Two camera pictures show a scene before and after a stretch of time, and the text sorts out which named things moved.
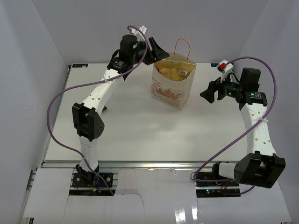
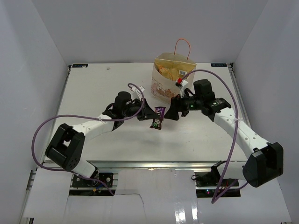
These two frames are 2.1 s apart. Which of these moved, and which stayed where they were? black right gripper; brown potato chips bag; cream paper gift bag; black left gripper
Moved: black right gripper; black left gripper
Stayed: brown potato chips bag; cream paper gift bag
